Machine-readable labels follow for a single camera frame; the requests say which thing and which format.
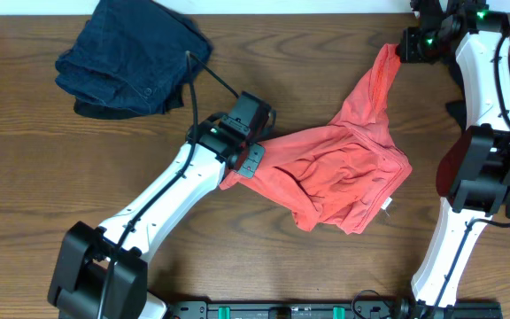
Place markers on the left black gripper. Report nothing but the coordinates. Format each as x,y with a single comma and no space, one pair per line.
251,169

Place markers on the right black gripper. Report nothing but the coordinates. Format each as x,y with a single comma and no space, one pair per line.
407,49

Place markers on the red printed t-shirt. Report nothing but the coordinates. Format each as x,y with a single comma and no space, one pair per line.
341,173

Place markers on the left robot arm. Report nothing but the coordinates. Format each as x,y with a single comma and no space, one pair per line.
102,272

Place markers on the dark blue folded jeans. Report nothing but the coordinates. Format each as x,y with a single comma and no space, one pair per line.
130,60

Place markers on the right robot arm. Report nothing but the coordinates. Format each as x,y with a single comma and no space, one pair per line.
473,178

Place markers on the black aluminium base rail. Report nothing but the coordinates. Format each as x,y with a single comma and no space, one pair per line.
374,309

